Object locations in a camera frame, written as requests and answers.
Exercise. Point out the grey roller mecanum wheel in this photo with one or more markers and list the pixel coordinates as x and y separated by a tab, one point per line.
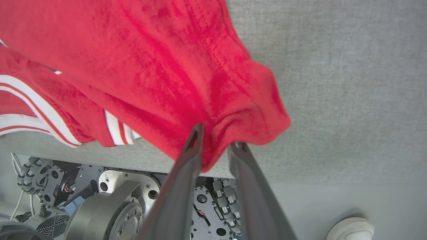
29	176
228	206

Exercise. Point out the grey metal robot wheeled base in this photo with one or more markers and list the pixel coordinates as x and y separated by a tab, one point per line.
100	206

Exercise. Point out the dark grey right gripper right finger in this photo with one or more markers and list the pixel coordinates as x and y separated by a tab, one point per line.
257	206

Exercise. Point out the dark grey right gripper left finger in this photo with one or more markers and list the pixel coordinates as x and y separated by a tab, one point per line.
176	200

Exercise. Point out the grey fabric sofa cushion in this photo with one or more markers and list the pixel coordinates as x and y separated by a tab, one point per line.
333	83

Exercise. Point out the red basketball jersey number 23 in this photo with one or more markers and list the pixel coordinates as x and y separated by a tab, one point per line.
150	66

